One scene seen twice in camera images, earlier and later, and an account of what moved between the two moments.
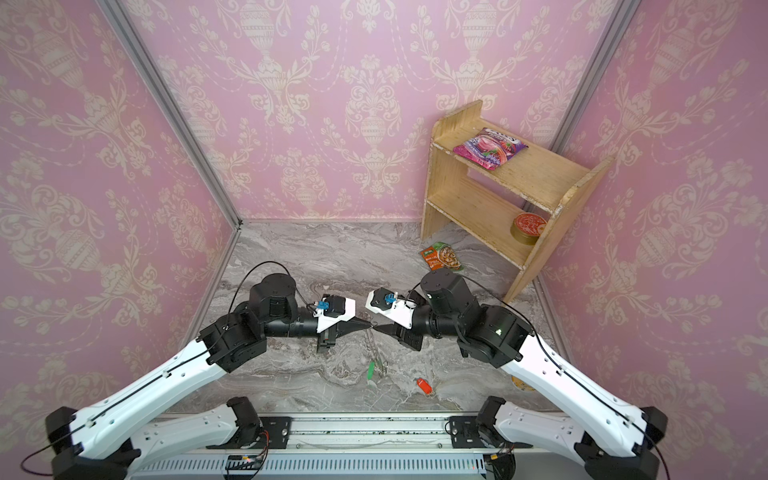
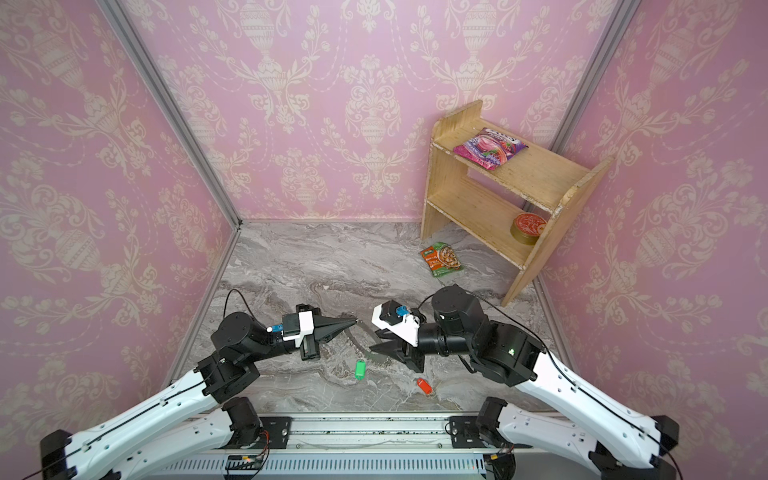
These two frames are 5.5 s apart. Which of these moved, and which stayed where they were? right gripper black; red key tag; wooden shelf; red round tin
Moved: right gripper black
Stayed: red key tag; wooden shelf; red round tin
